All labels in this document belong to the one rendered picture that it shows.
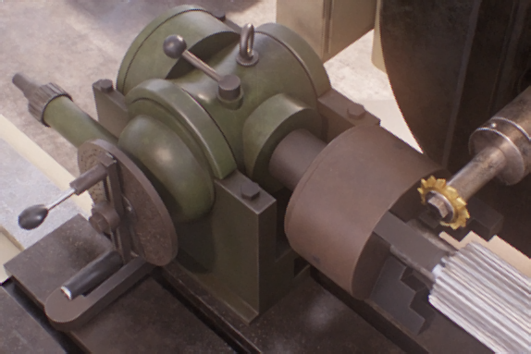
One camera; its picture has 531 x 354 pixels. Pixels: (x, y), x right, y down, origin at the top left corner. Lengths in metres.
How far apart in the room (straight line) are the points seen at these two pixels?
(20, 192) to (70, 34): 1.52
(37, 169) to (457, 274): 1.03
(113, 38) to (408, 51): 2.06
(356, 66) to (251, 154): 1.99
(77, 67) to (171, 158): 2.05
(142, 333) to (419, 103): 0.50
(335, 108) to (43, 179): 0.78
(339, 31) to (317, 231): 0.45
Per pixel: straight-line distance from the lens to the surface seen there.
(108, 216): 1.22
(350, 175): 1.12
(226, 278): 1.35
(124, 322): 1.36
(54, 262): 1.44
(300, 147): 1.22
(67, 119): 1.34
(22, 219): 1.14
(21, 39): 3.37
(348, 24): 1.51
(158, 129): 1.21
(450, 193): 1.07
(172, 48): 1.22
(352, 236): 1.11
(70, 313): 1.35
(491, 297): 1.10
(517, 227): 1.39
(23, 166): 1.93
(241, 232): 1.23
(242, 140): 1.22
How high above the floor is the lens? 2.13
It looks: 49 degrees down
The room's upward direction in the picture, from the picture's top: straight up
